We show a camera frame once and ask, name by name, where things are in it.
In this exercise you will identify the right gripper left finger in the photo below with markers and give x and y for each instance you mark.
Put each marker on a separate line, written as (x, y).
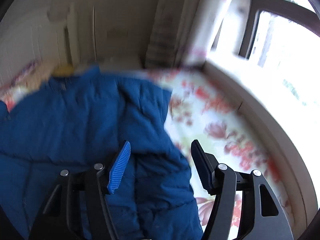
(59, 216)

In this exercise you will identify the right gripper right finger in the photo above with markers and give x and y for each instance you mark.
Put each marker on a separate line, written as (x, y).
(262, 216)

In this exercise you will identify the blue puffer jacket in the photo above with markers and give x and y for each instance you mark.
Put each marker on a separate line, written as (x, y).
(75, 122)

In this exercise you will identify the floral bed quilt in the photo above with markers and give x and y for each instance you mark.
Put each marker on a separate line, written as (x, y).
(199, 111)

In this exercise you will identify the yellow pillow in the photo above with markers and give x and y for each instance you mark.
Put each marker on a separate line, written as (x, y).
(63, 71)

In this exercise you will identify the white headboard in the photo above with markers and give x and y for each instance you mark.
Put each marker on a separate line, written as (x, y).
(34, 36)

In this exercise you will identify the striped beige curtain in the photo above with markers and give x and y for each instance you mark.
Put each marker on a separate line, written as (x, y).
(183, 32)

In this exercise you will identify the dark window frame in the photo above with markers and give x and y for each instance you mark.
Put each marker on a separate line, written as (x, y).
(238, 31)

